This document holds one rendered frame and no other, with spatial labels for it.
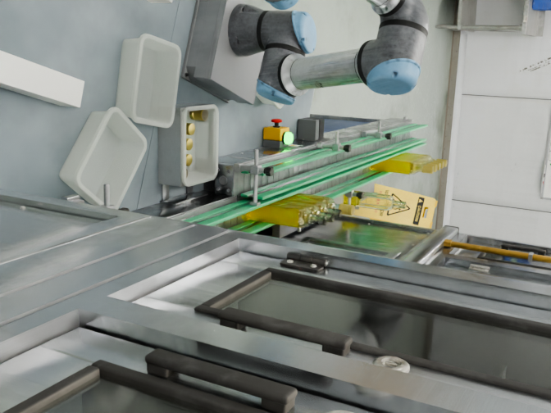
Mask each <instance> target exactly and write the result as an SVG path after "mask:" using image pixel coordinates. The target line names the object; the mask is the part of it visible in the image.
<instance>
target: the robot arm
mask: <svg viewBox="0 0 551 413"><path fill-rule="evenodd" d="M265 1H266V2H269V3H270V4H271V5H272V6H273V7H274V8H275V9H278V10H286V9H289V8H291V7H293V6H294V5H295V4H296V3H297V2H298V0H265ZM366 1H367V2H369V3H370V4H371V8H372V10H373V11H374V12H375V13H376V14H378V15H379V16H380V26H379V29H378V34H377V37H376V39H373V40H368V41H366V42H365V43H363V44H362V45H361V47H360V48H357V49H352V50H347V51H342V52H332V53H327V54H322V55H317V56H312V57H305V55H306V54H310V53H312V52H313V51H314V50H315V47H316V26H315V23H314V20H313V19H312V17H311V15H310V14H309V13H307V12H305V11H296V10H293V11H264V10H262V9H260V8H258V7H255V6H253V5H250V4H238V5H237V6H236V7H235V8H234V9H233V11H232V12H231V14H230V18H229V24H228V38H229V42H230V46H231V48H232V50H233V52H234V53H235V54H236V55H238V56H241V57H248V56H251V55H253V54H257V53H260V52H264V55H263V58H262V64H261V69H260V72H259V76H258V79H257V87H256V90H257V93H258V94H259V95H261V96H262V97H264V98H266V99H268V100H271V101H273V102H278V103H281V104H285V105H292V104H294V101H295V100H296V99H295V97H296V96H301V95H304V94H305V93H306V92H307V91H308V90H309V89H318V88H326V87H333V86H340V85H348V84H362V83H364V84H365V85H366V86H367V87H368V88H369V89H370V90H371V91H373V92H375V93H379V94H383V95H387V94H389V95H391V96H394V95H402V94H405V93H409V92H410V91H412V90H413V89H414V88H415V87H416V85H417V80H418V77H419V75H420V73H421V63H422V58H423V54H424V50H425V46H426V38H427V35H428V32H429V18H428V15H427V11H426V8H425V6H424V4H423V2H422V0H366Z"/></svg>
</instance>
